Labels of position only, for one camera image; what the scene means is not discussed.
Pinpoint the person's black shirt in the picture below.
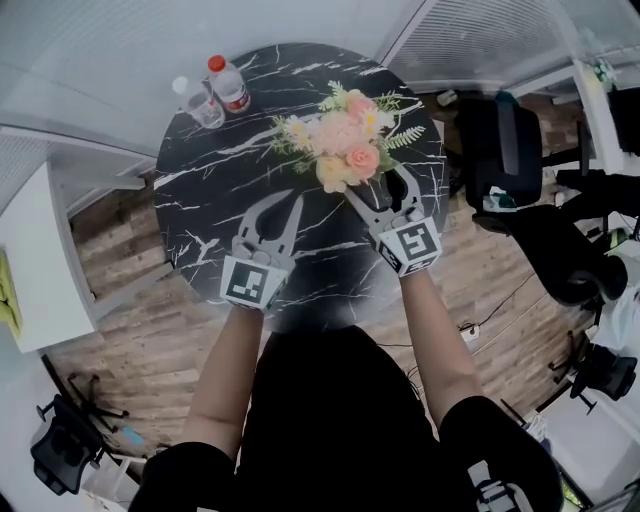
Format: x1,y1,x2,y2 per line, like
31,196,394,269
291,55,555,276
129,324,564,512

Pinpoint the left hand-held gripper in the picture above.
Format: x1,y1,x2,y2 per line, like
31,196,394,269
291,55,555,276
218,188,306,315

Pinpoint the grey backpack strap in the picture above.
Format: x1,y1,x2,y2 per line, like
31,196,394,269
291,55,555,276
467,459,540,512

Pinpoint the black marble round table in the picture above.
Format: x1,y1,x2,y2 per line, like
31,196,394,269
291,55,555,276
153,43,450,334

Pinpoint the black swivel chair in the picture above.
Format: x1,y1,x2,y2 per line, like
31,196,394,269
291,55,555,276
549,329,640,417

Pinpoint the red-label water bottle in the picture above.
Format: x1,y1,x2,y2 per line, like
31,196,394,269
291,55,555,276
207,54,252,115

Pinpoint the green cloth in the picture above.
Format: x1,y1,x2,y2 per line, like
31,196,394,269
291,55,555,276
0,247,24,337

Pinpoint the person's left forearm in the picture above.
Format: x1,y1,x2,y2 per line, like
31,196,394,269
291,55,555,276
183,304,271,459

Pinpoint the black cable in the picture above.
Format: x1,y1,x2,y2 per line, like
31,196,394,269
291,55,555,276
474,272,540,327

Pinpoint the black chair with armrests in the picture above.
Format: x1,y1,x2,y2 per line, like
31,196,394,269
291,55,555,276
30,372,132,497

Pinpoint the clear white-capped water bottle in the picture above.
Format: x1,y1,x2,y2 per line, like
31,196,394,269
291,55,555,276
172,75,226,130

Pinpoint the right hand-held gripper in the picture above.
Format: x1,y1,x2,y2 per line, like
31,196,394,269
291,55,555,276
342,166,444,278

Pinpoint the black monitor screen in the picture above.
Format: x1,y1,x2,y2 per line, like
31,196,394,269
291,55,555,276
607,84,640,157

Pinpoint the person's right forearm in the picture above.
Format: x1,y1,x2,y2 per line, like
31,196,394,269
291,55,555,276
397,272,484,441

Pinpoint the pink and white flowers bouquet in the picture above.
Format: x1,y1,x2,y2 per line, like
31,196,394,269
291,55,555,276
269,79,426,211

